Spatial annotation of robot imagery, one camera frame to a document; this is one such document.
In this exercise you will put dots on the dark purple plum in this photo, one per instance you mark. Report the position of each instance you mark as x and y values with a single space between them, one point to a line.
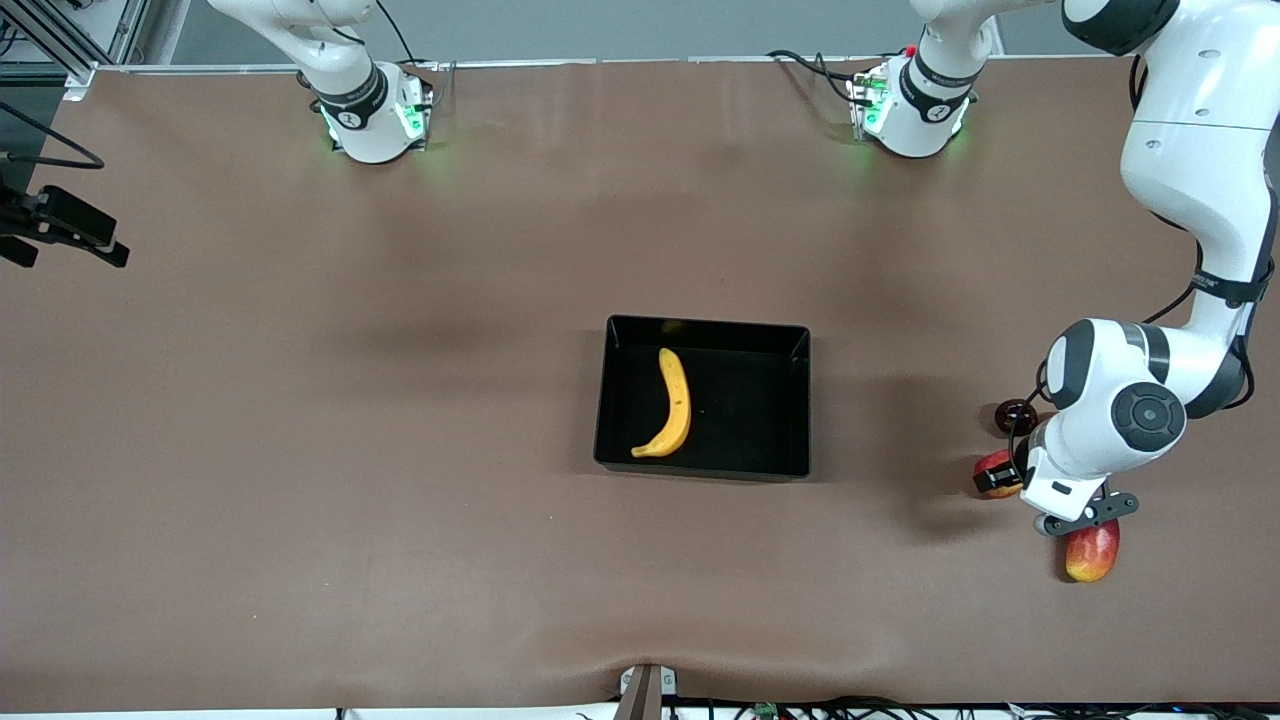
1012 412

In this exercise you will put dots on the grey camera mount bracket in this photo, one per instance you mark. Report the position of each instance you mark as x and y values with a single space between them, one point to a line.
645 695

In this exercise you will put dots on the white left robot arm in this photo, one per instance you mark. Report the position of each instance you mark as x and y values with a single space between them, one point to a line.
1200 150

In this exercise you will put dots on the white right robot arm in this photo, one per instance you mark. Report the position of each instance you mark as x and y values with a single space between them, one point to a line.
370 130

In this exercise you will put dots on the red yellow mango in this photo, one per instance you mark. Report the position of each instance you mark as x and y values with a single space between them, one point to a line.
1092 555

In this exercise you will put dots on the black rectangular plastic tray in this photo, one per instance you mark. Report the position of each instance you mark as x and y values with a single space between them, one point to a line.
740 440

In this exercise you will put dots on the aluminium frame profile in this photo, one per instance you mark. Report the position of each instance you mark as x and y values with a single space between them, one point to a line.
60 45

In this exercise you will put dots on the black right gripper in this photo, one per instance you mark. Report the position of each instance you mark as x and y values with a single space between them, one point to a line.
30 222

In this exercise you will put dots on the yellow banana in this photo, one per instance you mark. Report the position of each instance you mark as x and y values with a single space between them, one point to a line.
680 400

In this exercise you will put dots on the brown table cover sheet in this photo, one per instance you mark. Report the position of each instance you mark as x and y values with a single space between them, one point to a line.
300 450

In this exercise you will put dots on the small red yellow apple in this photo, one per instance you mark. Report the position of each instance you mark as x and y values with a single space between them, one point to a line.
995 458

